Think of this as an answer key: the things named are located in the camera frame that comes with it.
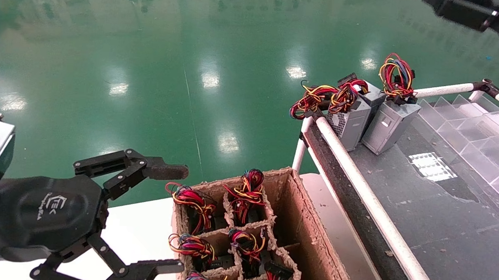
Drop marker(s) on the brown cardboard divider box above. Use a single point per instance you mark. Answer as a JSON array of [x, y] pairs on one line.
[[300, 229]]

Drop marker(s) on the short white pipe leg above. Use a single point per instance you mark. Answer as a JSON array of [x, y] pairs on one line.
[[475, 96]]

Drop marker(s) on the clear acrylic divider tray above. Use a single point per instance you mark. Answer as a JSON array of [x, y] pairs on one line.
[[483, 145]]

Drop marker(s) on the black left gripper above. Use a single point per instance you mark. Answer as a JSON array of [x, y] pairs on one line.
[[50, 212]]

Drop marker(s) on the carried grey power supply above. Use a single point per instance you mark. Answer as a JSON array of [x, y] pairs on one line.
[[389, 129]]

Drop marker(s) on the long white pipe rail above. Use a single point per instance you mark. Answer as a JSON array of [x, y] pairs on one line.
[[371, 203]]

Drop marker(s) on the black pipe connector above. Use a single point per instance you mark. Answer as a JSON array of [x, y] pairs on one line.
[[489, 87]]

